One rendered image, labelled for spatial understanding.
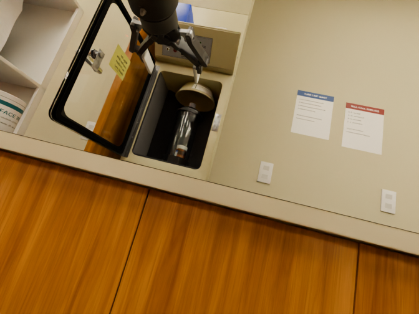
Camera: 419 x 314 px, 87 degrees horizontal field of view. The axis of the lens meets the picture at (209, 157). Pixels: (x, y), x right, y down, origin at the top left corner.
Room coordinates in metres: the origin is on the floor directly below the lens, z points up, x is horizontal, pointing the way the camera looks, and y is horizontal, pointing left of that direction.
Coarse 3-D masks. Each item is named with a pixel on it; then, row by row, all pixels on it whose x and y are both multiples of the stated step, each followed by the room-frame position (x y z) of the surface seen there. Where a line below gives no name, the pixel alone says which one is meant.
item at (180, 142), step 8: (176, 112) 0.83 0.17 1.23; (184, 112) 0.80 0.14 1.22; (192, 112) 0.79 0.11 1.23; (176, 120) 0.82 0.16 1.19; (184, 120) 0.80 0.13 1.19; (192, 120) 0.80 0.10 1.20; (200, 120) 0.85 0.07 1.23; (176, 128) 0.80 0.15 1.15; (184, 128) 0.80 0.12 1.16; (192, 128) 0.81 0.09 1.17; (176, 136) 0.80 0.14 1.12; (184, 136) 0.80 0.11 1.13; (192, 136) 0.82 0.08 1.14; (168, 144) 0.82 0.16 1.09; (176, 144) 0.80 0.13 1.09; (184, 144) 0.80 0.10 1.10; (192, 144) 0.83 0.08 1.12; (168, 152) 0.81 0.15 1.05; (176, 152) 0.80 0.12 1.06; (184, 152) 0.80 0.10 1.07
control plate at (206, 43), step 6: (198, 36) 0.69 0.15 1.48; (204, 42) 0.69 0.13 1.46; (210, 42) 0.69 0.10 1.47; (162, 48) 0.74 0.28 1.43; (204, 48) 0.71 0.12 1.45; (210, 48) 0.70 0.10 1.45; (162, 54) 0.76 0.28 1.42; (168, 54) 0.75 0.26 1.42; (174, 54) 0.75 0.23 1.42; (180, 54) 0.74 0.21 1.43; (210, 54) 0.72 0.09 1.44
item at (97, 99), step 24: (120, 24) 0.56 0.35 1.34; (96, 48) 0.52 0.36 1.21; (120, 48) 0.59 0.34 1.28; (96, 72) 0.55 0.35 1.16; (120, 72) 0.63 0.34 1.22; (144, 72) 0.73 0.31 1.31; (72, 96) 0.51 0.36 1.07; (96, 96) 0.58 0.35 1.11; (120, 96) 0.66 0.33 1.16; (96, 120) 0.61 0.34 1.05; (120, 120) 0.70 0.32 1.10; (120, 144) 0.75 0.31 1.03
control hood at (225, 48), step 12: (180, 24) 0.67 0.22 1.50; (192, 24) 0.67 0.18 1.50; (204, 36) 0.68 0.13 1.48; (216, 36) 0.67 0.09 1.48; (228, 36) 0.66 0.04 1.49; (240, 36) 0.66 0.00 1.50; (156, 48) 0.75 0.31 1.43; (216, 48) 0.70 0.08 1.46; (228, 48) 0.69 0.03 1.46; (168, 60) 0.78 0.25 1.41; (180, 60) 0.76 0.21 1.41; (216, 60) 0.73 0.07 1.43; (228, 60) 0.72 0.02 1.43; (228, 72) 0.75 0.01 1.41
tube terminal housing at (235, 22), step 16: (208, 16) 0.78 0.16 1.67; (224, 16) 0.77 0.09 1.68; (240, 16) 0.76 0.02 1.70; (240, 48) 0.77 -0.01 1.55; (160, 64) 0.79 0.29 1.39; (176, 64) 0.79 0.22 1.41; (176, 80) 0.84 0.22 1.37; (192, 80) 0.81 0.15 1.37; (208, 80) 0.78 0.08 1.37; (224, 80) 0.76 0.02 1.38; (224, 96) 0.76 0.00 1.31; (144, 112) 0.79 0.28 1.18; (224, 112) 0.81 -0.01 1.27; (208, 144) 0.76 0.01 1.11; (128, 160) 0.79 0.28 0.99; (144, 160) 0.79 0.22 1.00; (208, 160) 0.76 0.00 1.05; (192, 176) 0.77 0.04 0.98; (208, 176) 0.83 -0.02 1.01
